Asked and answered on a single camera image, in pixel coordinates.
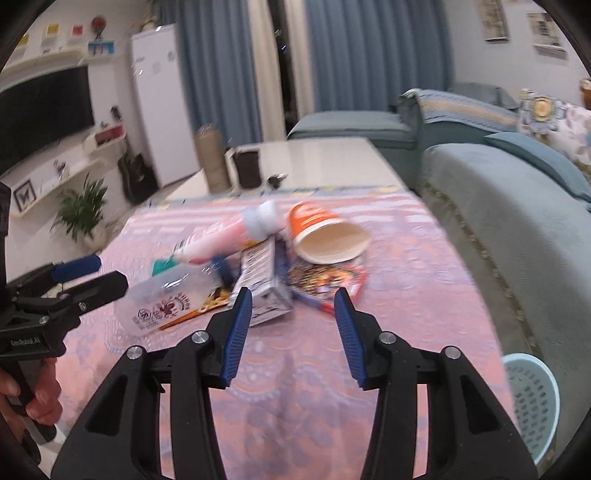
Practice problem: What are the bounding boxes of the floral cushion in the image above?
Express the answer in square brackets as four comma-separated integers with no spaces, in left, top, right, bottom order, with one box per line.
[517,89,591,169]

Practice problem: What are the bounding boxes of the orange paper cup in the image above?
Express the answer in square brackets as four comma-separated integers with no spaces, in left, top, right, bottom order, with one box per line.
[287,202,372,265]

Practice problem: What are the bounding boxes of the tan tumbler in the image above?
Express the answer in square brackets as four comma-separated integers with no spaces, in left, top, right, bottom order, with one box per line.
[193,124,232,195]

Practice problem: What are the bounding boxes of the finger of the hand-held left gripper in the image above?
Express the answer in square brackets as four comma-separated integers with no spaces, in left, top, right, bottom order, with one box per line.
[7,255,102,298]
[14,271,129,322]

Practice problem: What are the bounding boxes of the white blue milk carton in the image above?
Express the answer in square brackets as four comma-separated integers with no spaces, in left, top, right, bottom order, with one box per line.
[228,235,294,326]

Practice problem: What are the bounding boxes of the pink printed blanket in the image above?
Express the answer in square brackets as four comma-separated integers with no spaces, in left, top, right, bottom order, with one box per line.
[60,185,514,480]

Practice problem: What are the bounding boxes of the teal sofa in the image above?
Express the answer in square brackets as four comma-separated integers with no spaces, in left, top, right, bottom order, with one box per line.
[286,83,591,468]

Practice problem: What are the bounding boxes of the grey-blue folded cushion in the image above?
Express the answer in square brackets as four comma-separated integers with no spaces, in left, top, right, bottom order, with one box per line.
[450,82,518,110]

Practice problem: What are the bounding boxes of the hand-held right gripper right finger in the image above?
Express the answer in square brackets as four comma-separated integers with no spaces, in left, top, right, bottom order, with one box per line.
[334,288,539,480]

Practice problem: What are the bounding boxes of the white refrigerator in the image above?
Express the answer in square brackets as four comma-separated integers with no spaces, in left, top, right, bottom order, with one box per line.
[130,24,200,188]

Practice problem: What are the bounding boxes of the black framed butterfly photo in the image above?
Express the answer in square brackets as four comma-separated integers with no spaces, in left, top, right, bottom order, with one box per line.
[12,178,38,211]

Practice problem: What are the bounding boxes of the colourful snack packet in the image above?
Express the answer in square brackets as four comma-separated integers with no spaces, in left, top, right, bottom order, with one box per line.
[287,256,369,316]

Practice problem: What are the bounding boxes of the blue curtain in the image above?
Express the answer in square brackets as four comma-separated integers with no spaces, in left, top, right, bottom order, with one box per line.
[177,0,262,145]
[304,0,456,114]

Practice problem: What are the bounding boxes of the brown cup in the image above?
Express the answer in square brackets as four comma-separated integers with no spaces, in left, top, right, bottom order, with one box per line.
[232,149,265,190]

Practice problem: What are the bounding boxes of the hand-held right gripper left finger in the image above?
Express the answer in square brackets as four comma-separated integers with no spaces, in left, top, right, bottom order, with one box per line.
[51,288,253,480]

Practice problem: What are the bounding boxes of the white pink-label bottle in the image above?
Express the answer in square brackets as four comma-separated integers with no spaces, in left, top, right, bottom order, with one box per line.
[173,202,287,267]

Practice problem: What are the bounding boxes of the tall framed wall picture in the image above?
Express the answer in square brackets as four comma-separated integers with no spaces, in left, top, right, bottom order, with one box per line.
[477,0,509,43]

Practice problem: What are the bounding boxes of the long curved white shelf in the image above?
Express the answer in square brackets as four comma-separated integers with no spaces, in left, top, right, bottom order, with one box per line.
[0,154,106,219]

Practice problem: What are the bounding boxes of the white canvas wall picture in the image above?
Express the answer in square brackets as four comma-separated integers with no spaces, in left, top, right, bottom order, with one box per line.
[526,11,568,59]

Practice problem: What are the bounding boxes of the person's left hand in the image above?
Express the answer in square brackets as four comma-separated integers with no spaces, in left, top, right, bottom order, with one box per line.
[0,359,63,426]

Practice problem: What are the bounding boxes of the black bag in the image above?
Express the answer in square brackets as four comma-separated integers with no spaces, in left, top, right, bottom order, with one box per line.
[117,151,160,205]

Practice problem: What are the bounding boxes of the light blue wastebasket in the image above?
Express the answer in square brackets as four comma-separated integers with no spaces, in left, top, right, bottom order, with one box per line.
[502,353,561,465]

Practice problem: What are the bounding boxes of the small white wall shelf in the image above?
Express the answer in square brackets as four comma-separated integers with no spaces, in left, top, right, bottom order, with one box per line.
[92,124,128,149]

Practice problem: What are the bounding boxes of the orange snack wrapper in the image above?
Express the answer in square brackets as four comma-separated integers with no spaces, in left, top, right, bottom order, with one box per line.
[159,286,232,331]

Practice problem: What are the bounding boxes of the green potted plant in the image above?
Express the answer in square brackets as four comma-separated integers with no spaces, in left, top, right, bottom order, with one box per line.
[50,174,117,246]

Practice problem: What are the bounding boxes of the cream curtain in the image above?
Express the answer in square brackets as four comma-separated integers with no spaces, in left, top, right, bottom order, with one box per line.
[283,0,316,125]
[247,0,286,141]

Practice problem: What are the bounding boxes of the teal flat cushion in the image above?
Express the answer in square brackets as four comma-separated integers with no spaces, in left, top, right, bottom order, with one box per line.
[482,132,591,205]

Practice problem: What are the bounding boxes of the black television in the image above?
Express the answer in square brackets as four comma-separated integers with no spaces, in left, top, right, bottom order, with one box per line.
[0,65,96,175]

